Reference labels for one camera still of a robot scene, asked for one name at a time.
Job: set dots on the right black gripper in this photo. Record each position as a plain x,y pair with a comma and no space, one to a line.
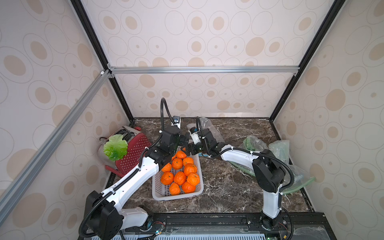
193,147

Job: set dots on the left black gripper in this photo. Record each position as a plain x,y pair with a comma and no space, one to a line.
184,139

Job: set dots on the orange taken out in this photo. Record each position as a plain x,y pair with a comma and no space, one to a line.
174,189
181,155
188,160
188,188
177,164
167,178

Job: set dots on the clear zip-top bag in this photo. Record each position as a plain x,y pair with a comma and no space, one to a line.
205,123

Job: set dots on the green zip-top bag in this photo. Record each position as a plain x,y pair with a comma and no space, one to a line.
281,149

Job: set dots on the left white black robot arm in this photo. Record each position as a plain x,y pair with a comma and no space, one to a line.
105,216

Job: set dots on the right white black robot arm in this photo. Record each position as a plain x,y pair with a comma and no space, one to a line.
272,175

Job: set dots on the red dotted toaster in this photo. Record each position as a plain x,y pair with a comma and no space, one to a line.
136,144

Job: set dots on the green plastic leaf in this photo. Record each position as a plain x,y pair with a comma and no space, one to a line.
115,148

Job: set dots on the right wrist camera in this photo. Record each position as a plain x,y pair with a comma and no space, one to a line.
194,133

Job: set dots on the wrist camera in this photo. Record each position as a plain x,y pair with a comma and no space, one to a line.
177,121
194,133

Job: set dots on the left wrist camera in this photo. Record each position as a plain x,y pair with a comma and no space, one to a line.
177,121

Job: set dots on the diagonal aluminium rail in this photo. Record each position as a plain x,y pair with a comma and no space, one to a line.
19,186

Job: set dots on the horizontal aluminium rail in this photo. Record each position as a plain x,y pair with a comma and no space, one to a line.
203,70

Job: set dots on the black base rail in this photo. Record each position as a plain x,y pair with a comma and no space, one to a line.
215,226

